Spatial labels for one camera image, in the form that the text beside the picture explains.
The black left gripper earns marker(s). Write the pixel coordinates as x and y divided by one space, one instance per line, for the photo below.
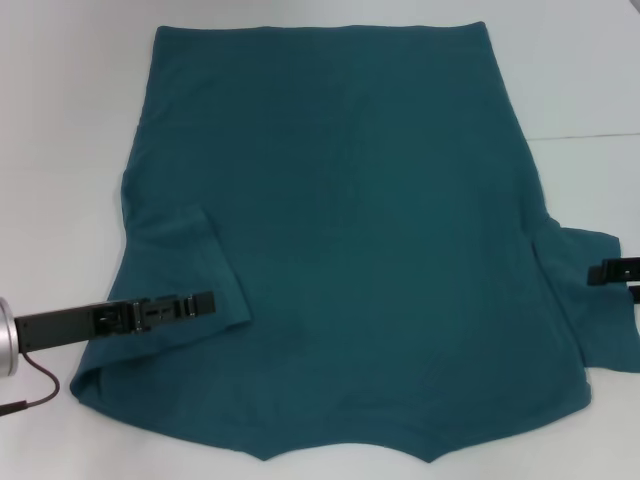
60 327

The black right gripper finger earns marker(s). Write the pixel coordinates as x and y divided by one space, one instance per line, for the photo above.
635 294
620 270

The blue cotton t-shirt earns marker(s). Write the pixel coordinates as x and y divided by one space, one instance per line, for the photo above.
350 225

